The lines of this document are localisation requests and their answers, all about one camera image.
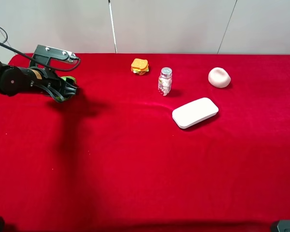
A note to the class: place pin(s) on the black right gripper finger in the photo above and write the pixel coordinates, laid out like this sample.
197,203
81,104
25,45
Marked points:
68,86

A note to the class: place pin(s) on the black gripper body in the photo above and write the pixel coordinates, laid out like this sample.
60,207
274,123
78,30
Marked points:
40,76

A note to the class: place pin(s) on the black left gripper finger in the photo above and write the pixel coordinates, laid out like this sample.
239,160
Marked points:
54,91

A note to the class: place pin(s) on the green lime fruit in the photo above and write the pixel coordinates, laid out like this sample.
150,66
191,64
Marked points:
68,87

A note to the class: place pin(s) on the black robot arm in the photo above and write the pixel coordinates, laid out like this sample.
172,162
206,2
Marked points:
14,80

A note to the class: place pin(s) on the black object bottom right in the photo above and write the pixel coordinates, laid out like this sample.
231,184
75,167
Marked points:
280,226

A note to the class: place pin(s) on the toy sandwich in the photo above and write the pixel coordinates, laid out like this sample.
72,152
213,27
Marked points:
139,66

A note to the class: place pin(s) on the clear candy jar silver lid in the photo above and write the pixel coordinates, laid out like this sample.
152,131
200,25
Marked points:
165,81

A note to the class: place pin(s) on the red tablecloth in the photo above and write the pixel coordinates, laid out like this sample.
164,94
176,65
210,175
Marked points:
112,158

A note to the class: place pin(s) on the white rectangular box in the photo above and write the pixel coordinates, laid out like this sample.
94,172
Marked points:
194,112

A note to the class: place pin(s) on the pink round bowl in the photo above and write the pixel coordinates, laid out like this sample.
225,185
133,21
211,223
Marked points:
219,78

